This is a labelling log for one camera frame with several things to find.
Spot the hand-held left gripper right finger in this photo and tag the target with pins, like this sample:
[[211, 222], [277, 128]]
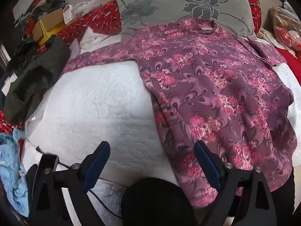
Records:
[[207, 164]]

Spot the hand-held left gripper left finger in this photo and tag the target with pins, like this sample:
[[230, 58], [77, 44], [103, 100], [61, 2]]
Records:
[[98, 162]]

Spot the purple floral shirt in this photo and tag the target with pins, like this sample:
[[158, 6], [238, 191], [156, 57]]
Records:
[[211, 87]]

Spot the dark patterned clothes pile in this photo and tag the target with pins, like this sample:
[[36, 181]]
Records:
[[47, 2]]

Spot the white quilted bedspread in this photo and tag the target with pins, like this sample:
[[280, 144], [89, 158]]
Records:
[[94, 103]]

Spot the person's black trousers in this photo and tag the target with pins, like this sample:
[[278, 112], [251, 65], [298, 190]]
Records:
[[152, 200]]

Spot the light blue cloth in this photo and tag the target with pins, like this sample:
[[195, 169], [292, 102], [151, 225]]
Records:
[[11, 169]]

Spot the dark green jacket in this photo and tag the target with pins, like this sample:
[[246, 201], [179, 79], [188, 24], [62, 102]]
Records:
[[35, 75]]

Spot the white paper slip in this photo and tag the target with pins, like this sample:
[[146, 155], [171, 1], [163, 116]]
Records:
[[9, 84]]

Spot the white papers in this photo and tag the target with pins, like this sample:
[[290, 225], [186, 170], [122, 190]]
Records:
[[94, 40]]

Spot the plain red cloth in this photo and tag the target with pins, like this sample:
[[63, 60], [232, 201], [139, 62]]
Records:
[[291, 63]]

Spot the black bag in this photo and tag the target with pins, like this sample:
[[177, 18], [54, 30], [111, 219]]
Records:
[[25, 49]]

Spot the cream cloth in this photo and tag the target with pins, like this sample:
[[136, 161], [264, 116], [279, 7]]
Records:
[[264, 36]]

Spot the red floral blanket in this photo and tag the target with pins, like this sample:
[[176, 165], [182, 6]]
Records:
[[103, 18]]

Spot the brown cardboard box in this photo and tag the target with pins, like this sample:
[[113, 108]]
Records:
[[51, 18]]

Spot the stuffed toy in plastic bag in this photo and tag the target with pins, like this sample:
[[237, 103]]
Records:
[[289, 35]]

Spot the white plastic bag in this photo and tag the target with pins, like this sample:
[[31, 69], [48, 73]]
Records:
[[84, 8]]

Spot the grey floral pillow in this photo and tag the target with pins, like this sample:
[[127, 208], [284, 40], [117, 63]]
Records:
[[164, 4]]

